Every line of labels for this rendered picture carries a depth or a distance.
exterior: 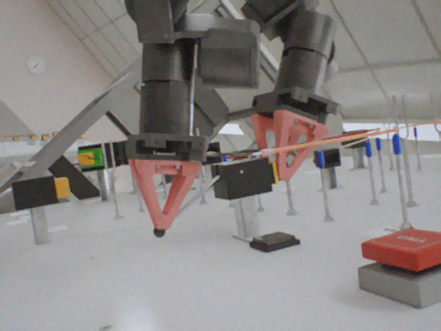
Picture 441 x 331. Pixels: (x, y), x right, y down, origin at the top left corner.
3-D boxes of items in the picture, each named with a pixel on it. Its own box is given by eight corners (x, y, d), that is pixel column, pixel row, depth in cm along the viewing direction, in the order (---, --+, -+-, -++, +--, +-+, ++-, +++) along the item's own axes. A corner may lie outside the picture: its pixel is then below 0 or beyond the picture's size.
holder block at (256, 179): (214, 198, 56) (209, 165, 56) (257, 190, 58) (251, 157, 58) (228, 201, 52) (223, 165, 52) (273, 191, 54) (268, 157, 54)
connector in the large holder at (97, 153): (104, 165, 113) (101, 147, 112) (99, 165, 110) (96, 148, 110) (82, 168, 114) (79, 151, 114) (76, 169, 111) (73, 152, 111)
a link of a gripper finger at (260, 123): (281, 184, 62) (298, 115, 63) (313, 188, 55) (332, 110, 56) (236, 171, 59) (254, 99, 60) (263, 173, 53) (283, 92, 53)
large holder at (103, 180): (137, 192, 130) (129, 140, 129) (112, 202, 113) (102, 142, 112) (114, 195, 131) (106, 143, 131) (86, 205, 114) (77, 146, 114)
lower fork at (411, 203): (423, 205, 59) (409, 91, 58) (413, 208, 58) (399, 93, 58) (410, 203, 61) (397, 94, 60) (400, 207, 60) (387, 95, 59)
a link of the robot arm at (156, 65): (151, 37, 55) (136, 23, 49) (210, 37, 54) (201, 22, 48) (148, 96, 55) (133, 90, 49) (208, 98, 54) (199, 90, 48)
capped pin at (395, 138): (396, 230, 49) (383, 126, 48) (402, 227, 50) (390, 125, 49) (410, 230, 48) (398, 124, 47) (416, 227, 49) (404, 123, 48)
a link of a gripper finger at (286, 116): (284, 184, 61) (301, 115, 62) (317, 189, 55) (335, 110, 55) (239, 171, 58) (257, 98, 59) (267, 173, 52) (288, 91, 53)
